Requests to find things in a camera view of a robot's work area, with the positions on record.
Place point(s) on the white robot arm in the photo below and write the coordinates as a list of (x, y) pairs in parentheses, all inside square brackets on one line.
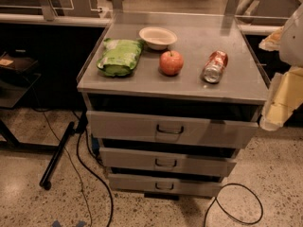
[(291, 41)]

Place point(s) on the red soda can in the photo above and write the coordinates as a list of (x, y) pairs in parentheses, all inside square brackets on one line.
[(214, 67)]

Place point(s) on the black stand leg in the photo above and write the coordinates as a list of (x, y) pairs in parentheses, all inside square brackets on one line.
[(45, 182)]

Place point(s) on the grey top drawer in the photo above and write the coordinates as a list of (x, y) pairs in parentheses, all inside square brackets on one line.
[(171, 130)]

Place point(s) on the dark side cart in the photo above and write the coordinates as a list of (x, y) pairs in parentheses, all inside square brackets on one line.
[(16, 76)]

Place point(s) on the white paper bowl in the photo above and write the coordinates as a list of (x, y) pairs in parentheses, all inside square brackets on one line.
[(157, 38)]

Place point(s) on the grey middle drawer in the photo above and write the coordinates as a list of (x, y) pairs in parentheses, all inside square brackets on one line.
[(166, 162)]

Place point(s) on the red apple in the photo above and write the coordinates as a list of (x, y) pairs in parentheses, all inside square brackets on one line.
[(171, 63)]

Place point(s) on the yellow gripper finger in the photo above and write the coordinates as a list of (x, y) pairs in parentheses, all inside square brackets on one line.
[(285, 96), (271, 42)]

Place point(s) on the grey railing bar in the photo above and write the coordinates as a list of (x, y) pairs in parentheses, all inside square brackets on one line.
[(27, 19)]

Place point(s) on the grey bottom drawer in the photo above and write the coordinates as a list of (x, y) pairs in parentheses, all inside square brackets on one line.
[(171, 186)]

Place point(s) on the green chip bag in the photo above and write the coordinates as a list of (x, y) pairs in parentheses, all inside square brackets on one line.
[(119, 57)]

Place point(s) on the grey drawer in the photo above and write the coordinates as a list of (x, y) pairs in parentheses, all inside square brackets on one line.
[(171, 130), (171, 186), (166, 162)]

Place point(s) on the grey drawer cabinet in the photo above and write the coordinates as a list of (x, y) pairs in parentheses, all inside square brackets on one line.
[(239, 96)]

